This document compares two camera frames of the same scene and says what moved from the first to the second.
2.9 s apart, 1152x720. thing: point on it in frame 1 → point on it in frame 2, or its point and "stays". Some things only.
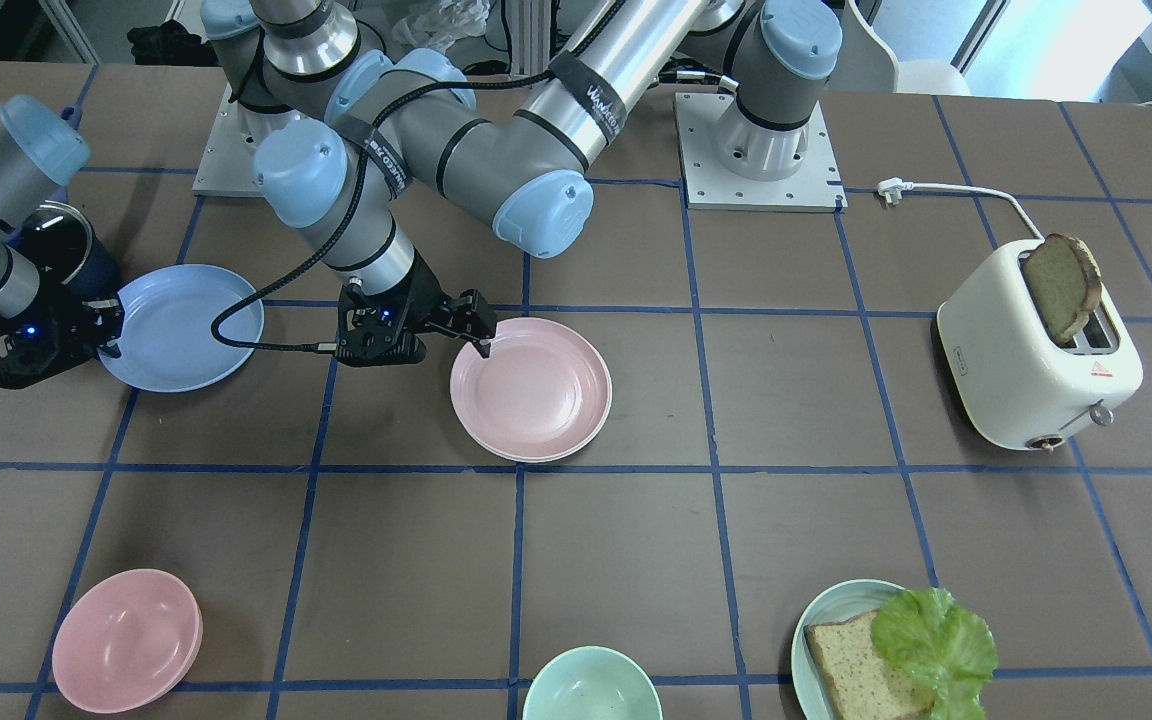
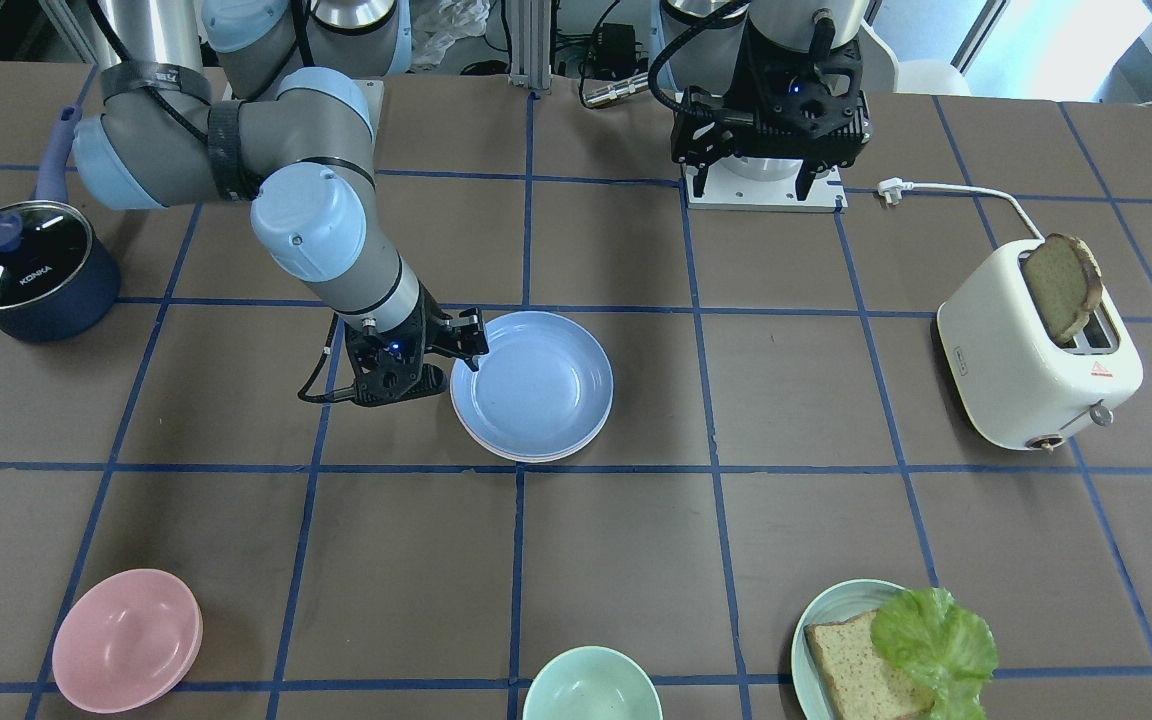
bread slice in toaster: (1065, 279) stays
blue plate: (167, 340) → (540, 394)
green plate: (841, 601) stays
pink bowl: (125, 641) stays
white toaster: (1002, 376) stays
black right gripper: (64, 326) → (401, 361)
